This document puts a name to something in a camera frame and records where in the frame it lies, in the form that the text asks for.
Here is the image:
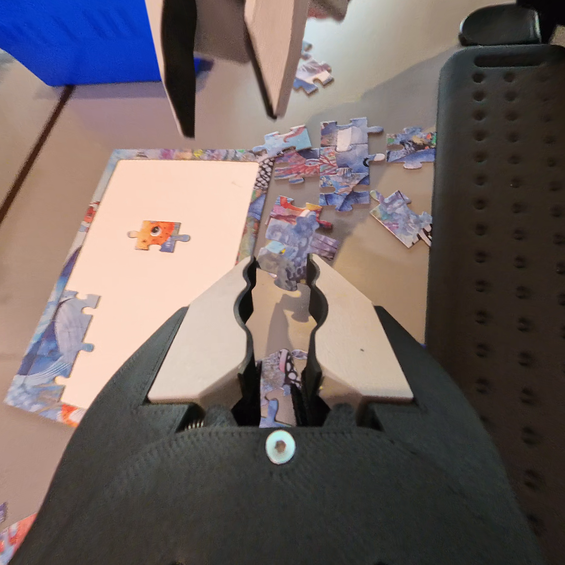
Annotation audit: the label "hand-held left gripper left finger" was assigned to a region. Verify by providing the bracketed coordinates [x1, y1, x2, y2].
[147, 257, 262, 426]

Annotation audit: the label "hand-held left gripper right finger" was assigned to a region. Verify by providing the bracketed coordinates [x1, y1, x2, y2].
[293, 257, 415, 426]

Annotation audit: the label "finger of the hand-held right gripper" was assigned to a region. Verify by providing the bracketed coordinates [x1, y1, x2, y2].
[146, 0, 198, 139]
[244, 0, 310, 119]

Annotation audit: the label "blue bubble puzzle piece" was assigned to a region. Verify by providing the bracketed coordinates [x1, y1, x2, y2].
[258, 211, 339, 292]

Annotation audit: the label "orange pufferfish puzzle piece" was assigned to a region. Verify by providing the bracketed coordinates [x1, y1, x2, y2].
[128, 220, 191, 253]

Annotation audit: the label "jigsaw puzzle pieces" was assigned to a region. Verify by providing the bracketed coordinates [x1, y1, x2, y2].
[0, 42, 438, 563]

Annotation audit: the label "joined blue coral puzzle section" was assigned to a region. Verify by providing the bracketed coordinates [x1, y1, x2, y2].
[254, 117, 385, 212]

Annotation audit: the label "joined blue whale puzzle section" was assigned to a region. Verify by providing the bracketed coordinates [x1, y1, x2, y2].
[15, 290, 101, 400]

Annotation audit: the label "blue and green puzzle piece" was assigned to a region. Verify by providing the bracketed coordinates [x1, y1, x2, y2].
[386, 127, 438, 170]

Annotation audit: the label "blue plastic bin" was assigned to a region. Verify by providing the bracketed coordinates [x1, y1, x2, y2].
[0, 0, 212, 87]

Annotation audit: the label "black perforated padded panel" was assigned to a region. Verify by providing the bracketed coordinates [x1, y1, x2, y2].
[426, 44, 565, 565]

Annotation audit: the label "black round object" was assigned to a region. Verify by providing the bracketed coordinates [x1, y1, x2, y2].
[459, 6, 543, 46]

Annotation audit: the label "puzzle frame board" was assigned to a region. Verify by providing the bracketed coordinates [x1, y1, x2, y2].
[4, 148, 276, 426]

